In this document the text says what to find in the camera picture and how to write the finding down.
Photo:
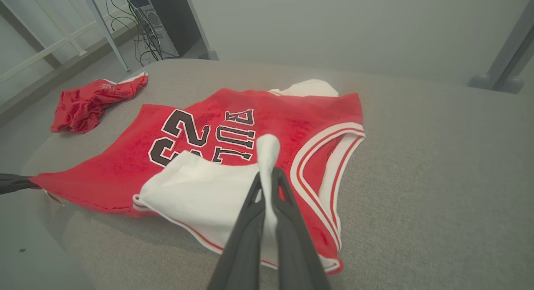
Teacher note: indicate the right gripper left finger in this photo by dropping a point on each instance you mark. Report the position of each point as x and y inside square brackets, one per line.
[244, 240]

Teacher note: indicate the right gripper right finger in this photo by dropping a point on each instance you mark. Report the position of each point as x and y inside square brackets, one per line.
[294, 244]

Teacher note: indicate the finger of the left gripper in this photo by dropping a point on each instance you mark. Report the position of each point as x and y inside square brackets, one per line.
[14, 184]

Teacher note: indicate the red shorts with white stripes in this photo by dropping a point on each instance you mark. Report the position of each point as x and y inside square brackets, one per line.
[83, 106]

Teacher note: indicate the red Bulls jersey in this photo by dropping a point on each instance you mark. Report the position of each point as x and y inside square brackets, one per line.
[292, 127]

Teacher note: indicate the grey fabric sofa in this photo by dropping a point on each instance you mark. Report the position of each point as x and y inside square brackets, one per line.
[417, 190]

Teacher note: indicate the dark computer tower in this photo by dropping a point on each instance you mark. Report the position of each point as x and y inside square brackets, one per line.
[171, 14]

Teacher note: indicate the white metal frame leg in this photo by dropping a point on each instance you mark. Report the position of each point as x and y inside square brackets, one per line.
[106, 31]

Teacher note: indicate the grey metal post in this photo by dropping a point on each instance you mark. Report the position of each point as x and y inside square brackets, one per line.
[509, 56]

